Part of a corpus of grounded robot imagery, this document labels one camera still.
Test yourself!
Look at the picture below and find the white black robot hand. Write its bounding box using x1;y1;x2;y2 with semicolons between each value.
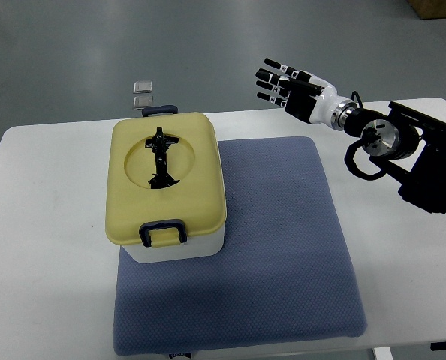
255;58;357;131

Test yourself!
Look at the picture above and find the yellow storage box lid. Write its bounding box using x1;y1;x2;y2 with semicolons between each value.
105;112;227;248

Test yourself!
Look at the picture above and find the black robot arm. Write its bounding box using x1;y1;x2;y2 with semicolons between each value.
344;101;446;215

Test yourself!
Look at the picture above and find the brown cardboard box corner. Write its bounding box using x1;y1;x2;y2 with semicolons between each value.
408;0;446;20

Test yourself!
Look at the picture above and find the white storage box base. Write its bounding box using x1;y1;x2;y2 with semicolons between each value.
122;220;225;263

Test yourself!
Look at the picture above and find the lower metal floor plate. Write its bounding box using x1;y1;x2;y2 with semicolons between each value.
132;94;153;110

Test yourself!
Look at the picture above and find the metal floor plate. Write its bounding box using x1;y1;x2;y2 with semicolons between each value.
132;94;153;110
133;80;152;94

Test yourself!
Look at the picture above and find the upper metal floor plate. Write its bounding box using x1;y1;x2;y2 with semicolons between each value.
133;80;152;94

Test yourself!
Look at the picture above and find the blue padded mat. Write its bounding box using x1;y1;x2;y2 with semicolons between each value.
113;136;367;356

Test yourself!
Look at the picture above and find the black cable loop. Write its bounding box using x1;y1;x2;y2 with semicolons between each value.
344;90;389;182

